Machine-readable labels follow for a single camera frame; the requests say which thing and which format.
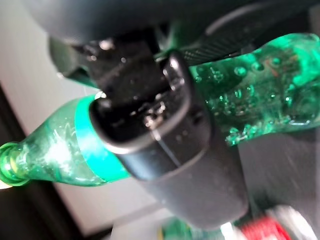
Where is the green Sprite bottle yellow cap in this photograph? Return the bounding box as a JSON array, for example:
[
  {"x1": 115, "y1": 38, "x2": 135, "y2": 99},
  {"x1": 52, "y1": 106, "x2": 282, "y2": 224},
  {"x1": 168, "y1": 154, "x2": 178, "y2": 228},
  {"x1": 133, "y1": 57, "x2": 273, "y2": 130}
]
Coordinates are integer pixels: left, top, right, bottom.
[
  {"x1": 156, "y1": 216, "x2": 201, "y2": 240},
  {"x1": 0, "y1": 32, "x2": 320, "y2": 189}
]

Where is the clear water bottle red cap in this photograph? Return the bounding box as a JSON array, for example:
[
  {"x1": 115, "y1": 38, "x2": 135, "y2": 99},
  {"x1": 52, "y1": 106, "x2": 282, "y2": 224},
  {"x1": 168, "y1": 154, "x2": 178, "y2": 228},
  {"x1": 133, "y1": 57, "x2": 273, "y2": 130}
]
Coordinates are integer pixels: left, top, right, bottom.
[{"x1": 219, "y1": 203, "x2": 320, "y2": 240}]

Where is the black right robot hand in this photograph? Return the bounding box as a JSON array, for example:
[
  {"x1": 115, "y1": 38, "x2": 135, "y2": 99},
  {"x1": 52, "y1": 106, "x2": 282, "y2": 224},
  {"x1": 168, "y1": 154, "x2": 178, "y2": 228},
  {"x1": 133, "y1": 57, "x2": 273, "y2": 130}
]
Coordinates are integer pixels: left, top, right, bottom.
[{"x1": 22, "y1": 0, "x2": 320, "y2": 231}]

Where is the black shelf board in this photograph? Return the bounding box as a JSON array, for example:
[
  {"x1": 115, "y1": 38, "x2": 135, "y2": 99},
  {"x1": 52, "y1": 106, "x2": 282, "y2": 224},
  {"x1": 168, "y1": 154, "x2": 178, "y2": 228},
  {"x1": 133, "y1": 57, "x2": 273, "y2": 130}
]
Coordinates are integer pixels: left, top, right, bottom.
[{"x1": 234, "y1": 129, "x2": 320, "y2": 218}]

